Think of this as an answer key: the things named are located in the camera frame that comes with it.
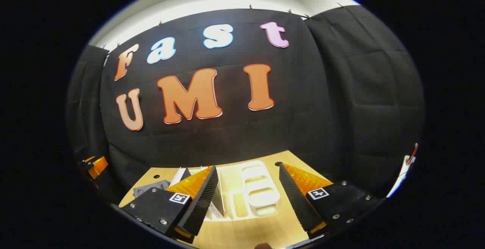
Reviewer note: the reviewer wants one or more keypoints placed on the white bookshelf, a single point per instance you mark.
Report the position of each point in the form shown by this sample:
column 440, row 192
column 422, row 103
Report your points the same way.
column 261, row 188

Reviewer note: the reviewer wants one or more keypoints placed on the blue book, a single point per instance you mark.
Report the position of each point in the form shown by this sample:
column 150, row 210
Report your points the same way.
column 184, row 176

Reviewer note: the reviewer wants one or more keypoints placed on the white book with portrait cover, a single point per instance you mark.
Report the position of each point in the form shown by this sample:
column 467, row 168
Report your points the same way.
column 220, row 205

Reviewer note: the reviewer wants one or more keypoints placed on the dark grey schoolbag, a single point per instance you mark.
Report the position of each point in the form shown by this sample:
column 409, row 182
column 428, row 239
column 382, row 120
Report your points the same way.
column 149, row 188

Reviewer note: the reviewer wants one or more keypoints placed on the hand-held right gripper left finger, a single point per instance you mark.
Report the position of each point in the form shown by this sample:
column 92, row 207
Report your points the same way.
column 199, row 203

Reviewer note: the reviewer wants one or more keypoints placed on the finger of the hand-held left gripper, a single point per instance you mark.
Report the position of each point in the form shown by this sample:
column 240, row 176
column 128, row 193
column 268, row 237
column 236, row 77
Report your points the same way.
column 99, row 164

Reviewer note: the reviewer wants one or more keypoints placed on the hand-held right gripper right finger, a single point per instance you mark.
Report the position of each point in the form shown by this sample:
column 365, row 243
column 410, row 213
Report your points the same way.
column 297, row 203

